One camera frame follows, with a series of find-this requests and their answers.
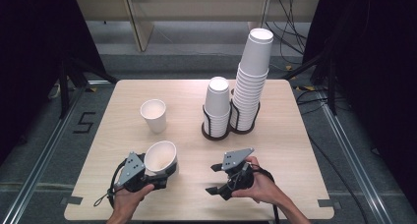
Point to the aluminium floor rail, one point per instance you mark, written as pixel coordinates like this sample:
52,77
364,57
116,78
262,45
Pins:
357,165
42,161

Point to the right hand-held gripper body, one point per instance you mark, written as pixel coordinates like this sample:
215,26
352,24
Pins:
236,156

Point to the tall stack of white cups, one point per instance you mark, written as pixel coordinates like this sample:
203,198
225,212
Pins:
255,57

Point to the person's left hand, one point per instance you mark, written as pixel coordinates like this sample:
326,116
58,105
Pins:
128,202

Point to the black tape strip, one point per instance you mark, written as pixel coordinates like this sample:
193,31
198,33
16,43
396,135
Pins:
72,200
327,203

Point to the yellow tape piece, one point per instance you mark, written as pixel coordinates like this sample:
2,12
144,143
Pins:
288,67
92,89
306,88

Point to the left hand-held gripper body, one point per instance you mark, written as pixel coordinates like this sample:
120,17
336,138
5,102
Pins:
132,171

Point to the black metal stand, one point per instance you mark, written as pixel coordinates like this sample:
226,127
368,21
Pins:
64,93
331,86

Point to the person's right hand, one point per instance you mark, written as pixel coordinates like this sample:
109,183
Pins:
262,189

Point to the short stack of white cups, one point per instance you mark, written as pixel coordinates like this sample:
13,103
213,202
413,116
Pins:
217,99

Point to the white paper cup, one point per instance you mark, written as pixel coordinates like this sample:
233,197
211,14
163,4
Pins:
155,119
160,156

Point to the light wooden shelf unit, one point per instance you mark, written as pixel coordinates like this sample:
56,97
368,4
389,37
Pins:
144,24

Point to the black curtain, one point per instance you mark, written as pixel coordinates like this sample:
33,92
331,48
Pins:
377,70
29,53

